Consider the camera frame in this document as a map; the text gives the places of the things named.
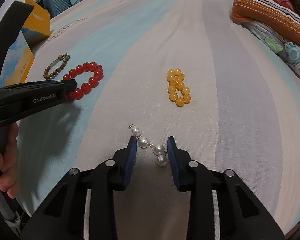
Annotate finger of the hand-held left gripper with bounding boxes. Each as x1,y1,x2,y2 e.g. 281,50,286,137
27,79,77,101

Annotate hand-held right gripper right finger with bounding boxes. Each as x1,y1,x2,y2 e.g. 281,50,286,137
167,136,285,240

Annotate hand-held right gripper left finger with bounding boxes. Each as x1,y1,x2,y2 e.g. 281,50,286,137
20,136,137,240

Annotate red bead bracelet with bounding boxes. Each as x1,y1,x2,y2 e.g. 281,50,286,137
62,62,104,102

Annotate white pearl bracelet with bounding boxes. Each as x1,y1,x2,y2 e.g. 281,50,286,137
128,124,168,167

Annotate blue yellow cardboard box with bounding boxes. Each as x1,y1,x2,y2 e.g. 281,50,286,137
0,0,52,87

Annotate person's left hand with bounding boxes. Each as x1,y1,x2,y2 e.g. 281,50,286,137
0,124,20,200

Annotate striped bedsheet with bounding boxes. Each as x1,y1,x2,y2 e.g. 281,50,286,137
0,0,300,230

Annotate teal suitcase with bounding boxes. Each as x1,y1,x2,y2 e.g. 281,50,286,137
41,0,79,18

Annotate floral quilt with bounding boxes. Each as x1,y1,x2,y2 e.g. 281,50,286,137
240,21,300,90

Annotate stack of folded blankets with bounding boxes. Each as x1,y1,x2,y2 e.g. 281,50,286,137
230,0,300,55

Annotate green brown bead bracelet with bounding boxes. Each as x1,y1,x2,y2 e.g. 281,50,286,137
43,53,71,80

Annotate yellow bead bracelet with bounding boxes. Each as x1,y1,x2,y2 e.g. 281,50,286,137
167,68,192,107

